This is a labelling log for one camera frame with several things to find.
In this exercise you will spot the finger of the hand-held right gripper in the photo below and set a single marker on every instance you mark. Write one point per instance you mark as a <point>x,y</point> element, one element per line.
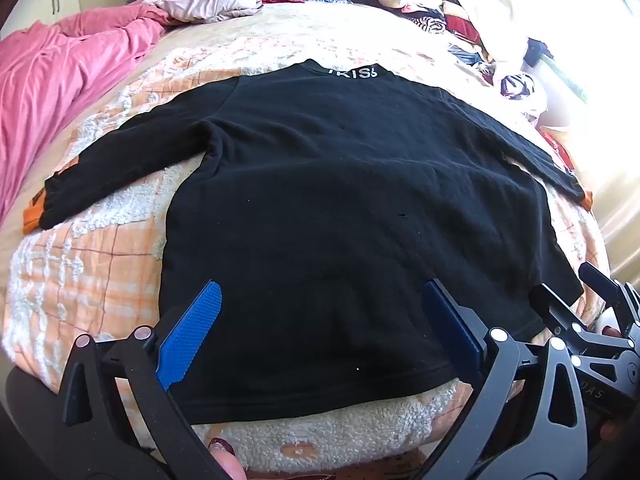
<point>605,282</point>
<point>555,310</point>

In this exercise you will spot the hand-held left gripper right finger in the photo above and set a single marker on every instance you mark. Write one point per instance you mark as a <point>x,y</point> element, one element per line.
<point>450,320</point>

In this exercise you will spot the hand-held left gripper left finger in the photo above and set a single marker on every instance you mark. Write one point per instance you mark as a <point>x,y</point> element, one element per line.
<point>190,330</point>

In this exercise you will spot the black sweater with orange cuffs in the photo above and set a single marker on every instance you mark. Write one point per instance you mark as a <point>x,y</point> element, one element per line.
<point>325,210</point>

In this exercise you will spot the white bag of clothes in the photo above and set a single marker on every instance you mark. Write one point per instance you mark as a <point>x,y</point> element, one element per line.
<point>517,85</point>

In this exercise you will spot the pile of folded clothes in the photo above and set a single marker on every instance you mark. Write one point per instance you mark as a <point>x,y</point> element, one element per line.
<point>430,5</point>

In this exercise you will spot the person's right hand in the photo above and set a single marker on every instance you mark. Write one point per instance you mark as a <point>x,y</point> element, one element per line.
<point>611,430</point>

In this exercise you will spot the person's left hand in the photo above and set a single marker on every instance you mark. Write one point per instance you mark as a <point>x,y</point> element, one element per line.
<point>227,462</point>

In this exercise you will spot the orange and white fluffy blanket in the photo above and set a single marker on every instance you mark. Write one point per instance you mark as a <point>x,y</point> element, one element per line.
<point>100,270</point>

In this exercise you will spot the red plastic bag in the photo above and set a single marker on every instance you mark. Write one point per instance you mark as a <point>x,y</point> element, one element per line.
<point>560,152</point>

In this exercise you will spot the green windowsill mat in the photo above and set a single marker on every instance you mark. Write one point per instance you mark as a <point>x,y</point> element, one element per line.
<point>567,77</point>

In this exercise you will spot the dark hanging garment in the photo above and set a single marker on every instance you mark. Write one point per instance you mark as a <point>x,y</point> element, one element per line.
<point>537,52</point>

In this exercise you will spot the pink duvet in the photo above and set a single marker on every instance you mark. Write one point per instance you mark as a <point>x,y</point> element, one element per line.
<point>50,70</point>

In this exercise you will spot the beige bed sheet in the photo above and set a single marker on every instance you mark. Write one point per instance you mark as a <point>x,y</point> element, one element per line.
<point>300,25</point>

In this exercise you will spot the white wardrobe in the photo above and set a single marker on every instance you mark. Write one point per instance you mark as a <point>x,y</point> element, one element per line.
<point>85,5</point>

